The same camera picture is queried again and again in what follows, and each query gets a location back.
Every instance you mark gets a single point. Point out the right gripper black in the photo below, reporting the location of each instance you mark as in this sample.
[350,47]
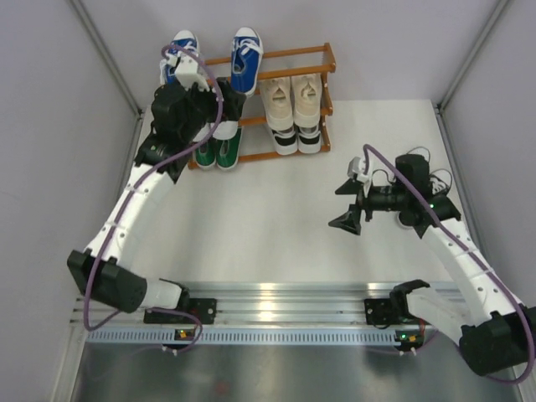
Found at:
[351,219]

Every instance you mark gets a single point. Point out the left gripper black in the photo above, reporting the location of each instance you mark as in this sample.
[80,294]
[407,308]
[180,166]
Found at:
[233,102]

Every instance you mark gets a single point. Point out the beige sneaker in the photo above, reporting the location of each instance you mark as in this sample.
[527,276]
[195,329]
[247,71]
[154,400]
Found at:
[307,91]
[276,98]

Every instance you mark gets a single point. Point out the green sneaker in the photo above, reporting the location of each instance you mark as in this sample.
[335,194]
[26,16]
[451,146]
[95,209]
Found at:
[228,151]
[205,156]

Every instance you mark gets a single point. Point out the black white sneaker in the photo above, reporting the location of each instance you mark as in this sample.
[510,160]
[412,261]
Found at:
[285,141]
[309,139]

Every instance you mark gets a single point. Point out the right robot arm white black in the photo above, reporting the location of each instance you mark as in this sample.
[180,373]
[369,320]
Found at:
[495,330]

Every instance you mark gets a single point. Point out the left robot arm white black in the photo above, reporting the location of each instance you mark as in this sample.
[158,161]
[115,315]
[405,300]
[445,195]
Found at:
[103,270]

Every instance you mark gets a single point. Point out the wooden two-tier shoe rack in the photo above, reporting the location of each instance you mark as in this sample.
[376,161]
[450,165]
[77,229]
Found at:
[256,143]

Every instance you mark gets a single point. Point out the black canvas sneaker lower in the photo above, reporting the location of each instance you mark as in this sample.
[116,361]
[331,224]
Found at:
[405,220]

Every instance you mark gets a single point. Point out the black canvas sneaker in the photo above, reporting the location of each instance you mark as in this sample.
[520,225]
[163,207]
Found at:
[441,181]
[405,220]

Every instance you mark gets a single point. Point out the black canvas sneaker upper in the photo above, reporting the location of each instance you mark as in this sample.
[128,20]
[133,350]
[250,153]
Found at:
[441,181]

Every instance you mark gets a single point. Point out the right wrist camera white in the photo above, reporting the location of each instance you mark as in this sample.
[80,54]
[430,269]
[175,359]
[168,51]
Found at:
[359,170]

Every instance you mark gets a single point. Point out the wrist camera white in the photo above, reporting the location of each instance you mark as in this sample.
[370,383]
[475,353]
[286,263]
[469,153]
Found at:
[359,170]
[186,73]

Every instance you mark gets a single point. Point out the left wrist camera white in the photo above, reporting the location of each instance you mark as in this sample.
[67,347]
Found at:
[186,73]

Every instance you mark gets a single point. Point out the aluminium mounting rail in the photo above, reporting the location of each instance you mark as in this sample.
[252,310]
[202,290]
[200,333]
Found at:
[311,304]

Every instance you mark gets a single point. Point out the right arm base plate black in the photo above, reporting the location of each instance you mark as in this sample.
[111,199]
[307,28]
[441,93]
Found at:
[380,313]

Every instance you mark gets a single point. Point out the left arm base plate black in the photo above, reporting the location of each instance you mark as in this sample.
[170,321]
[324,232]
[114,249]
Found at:
[204,309]

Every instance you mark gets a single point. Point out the slotted grey cable duct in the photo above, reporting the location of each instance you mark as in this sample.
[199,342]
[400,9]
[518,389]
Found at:
[256,336]

